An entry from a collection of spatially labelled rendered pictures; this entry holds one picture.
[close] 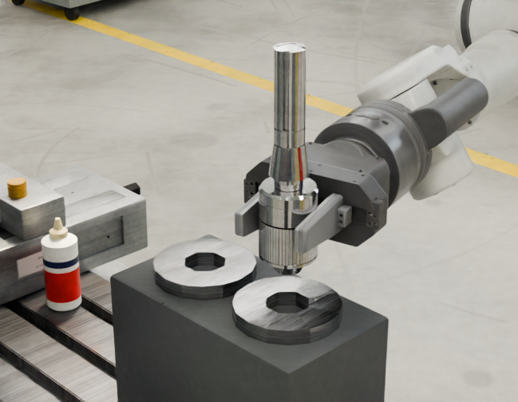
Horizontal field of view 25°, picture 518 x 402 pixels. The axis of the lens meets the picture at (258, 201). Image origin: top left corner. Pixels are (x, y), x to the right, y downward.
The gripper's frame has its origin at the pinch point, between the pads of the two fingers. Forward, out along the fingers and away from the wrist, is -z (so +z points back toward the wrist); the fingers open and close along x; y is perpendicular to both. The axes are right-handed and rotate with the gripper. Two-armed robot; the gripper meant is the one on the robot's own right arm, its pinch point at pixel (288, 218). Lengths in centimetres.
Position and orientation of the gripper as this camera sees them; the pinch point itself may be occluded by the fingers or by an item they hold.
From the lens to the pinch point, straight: 91.5
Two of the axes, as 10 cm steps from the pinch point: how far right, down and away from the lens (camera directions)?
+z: 5.3, -3.6, 7.7
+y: 0.0, 9.1, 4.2
